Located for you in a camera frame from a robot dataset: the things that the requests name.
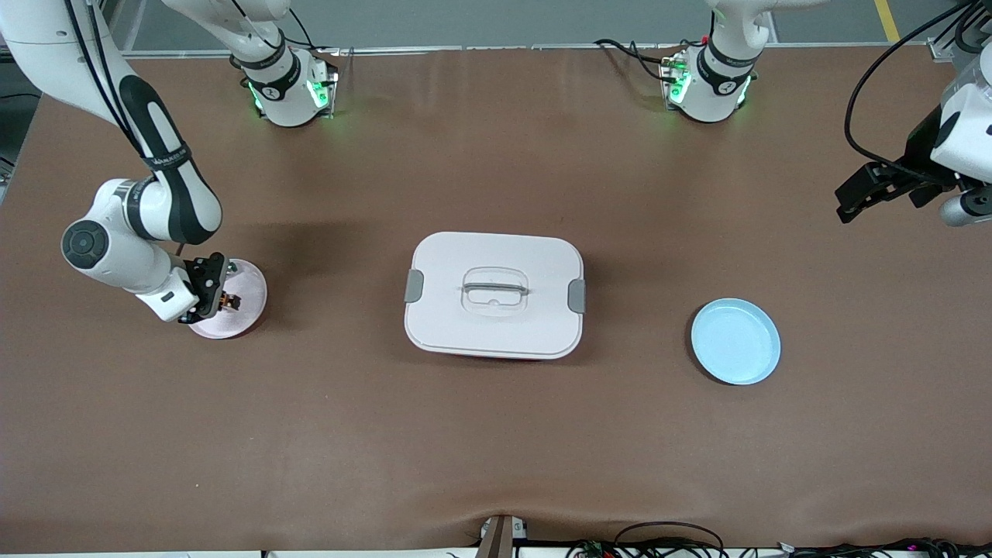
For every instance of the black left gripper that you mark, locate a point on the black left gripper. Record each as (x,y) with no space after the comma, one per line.
(920,144)

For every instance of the orange black push-button switch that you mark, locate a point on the orange black push-button switch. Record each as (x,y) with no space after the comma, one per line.
(230,301)

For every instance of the grey box latch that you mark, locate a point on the grey box latch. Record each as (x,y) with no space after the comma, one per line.
(577,296)
(413,286)

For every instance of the brown camera mount bracket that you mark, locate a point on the brown camera mount bracket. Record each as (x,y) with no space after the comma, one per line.
(496,539)

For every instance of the white lidded storage box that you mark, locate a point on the white lidded storage box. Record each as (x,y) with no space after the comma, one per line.
(496,329)

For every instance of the aluminium frame extrusion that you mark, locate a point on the aluminium frame extrusion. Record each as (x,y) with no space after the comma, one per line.
(947,48)

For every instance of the silver table edge rail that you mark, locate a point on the silver table edge rail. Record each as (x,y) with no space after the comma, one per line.
(504,48)

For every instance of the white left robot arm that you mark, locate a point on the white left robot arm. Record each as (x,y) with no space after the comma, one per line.
(709,85)

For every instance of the pink round plate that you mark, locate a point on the pink round plate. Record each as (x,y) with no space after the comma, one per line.
(248,298)

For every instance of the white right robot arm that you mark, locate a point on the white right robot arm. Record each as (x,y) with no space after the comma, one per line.
(46,46)

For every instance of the light blue round plate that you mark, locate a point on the light blue round plate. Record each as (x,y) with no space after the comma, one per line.
(736,341)

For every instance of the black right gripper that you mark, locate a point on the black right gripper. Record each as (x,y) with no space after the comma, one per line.
(211,270)

